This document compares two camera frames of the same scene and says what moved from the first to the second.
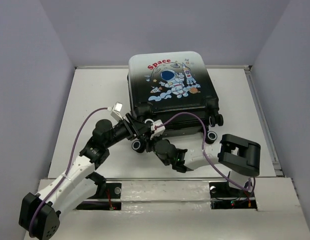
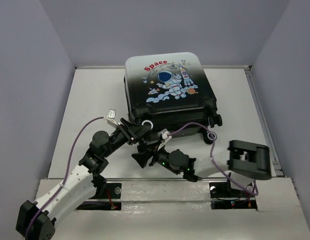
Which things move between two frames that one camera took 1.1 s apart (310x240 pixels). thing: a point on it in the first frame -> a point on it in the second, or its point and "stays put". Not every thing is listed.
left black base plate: [113, 190] stays put
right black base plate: [221, 189] stays put
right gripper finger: [149, 144] -> [142, 158]
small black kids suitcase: [175, 87] stays put
